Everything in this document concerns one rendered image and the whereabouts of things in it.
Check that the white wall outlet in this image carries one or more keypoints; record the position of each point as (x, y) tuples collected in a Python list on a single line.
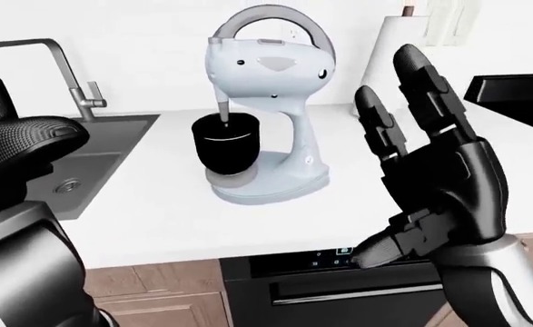
[(296, 32)]

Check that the steel angular faucet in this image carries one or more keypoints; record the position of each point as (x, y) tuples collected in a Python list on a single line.
[(62, 75)]

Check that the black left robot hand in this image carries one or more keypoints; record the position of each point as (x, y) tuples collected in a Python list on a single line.
[(21, 143)]

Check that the black mixer bowl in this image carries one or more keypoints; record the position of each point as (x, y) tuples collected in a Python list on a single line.
[(226, 144)]

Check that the brown wooden cabinet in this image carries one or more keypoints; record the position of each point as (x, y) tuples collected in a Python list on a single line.
[(157, 293)]

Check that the black dishwasher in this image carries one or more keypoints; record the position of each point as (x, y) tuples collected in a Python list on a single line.
[(338, 289)]

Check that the black cooktop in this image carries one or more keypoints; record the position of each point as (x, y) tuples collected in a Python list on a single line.
[(511, 98)]

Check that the grey kitchen sink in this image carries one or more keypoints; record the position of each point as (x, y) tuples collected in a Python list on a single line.
[(84, 163)]

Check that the white paper towel roll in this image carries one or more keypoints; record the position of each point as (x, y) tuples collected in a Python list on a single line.
[(395, 51)]

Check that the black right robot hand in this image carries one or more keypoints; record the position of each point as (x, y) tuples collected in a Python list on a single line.
[(447, 190)]

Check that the pale blue stand mixer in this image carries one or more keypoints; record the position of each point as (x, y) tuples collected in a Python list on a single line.
[(275, 112)]

